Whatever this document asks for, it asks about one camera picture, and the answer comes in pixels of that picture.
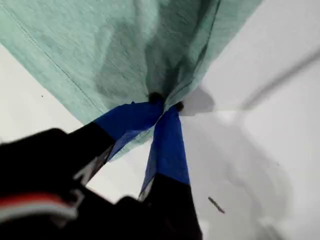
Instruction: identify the pale green t-shirt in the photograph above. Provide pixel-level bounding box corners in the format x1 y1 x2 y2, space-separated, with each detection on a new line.
0 0 263 162

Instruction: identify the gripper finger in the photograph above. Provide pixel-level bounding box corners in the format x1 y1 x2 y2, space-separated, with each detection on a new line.
138 101 204 240
67 92 165 186

